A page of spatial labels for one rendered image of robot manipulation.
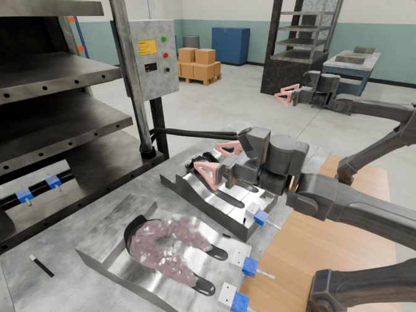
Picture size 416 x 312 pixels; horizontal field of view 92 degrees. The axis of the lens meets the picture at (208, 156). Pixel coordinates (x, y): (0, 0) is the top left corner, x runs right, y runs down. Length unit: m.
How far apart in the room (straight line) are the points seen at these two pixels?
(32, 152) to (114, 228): 0.50
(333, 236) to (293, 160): 0.60
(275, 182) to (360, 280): 0.29
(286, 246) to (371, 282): 0.34
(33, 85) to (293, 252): 1.13
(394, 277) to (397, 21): 6.68
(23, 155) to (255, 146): 0.92
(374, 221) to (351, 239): 0.54
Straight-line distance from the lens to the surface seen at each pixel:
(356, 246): 0.98
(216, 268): 0.72
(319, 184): 0.45
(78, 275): 0.87
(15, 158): 1.09
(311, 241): 0.91
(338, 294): 0.64
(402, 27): 7.04
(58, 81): 1.04
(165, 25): 1.35
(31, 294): 0.92
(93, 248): 0.77
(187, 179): 0.86
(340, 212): 0.44
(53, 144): 1.09
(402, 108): 0.99
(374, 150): 1.05
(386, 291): 0.59
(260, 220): 0.77
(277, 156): 0.40
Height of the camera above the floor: 1.50
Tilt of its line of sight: 35 degrees down
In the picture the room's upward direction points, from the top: straight up
